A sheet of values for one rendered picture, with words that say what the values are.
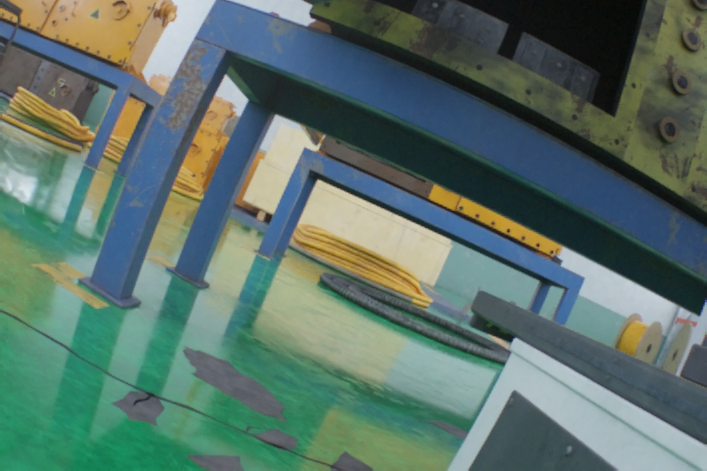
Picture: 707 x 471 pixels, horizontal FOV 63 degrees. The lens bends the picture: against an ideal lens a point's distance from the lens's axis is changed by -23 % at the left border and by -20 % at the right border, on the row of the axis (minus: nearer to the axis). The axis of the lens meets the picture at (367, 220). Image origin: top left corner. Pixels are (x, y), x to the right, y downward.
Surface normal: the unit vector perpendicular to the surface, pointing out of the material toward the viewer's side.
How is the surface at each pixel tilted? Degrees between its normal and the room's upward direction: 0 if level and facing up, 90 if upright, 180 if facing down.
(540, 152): 90
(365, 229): 90
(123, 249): 90
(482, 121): 90
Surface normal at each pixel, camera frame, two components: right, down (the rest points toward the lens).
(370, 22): 0.00, -0.03
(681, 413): -0.90, -0.41
